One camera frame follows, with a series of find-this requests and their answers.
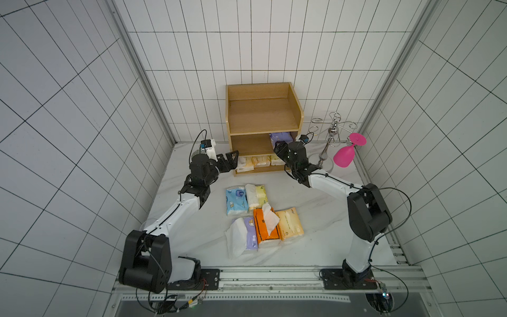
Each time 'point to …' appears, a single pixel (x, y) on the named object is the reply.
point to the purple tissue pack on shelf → (285, 137)
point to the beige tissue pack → (289, 223)
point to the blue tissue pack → (236, 201)
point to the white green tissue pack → (256, 195)
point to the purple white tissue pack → (241, 236)
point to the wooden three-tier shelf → (254, 111)
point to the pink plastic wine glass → (344, 156)
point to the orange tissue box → (267, 223)
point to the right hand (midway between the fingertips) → (270, 145)
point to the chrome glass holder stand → (338, 133)
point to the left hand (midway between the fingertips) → (230, 156)
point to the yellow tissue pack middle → (261, 161)
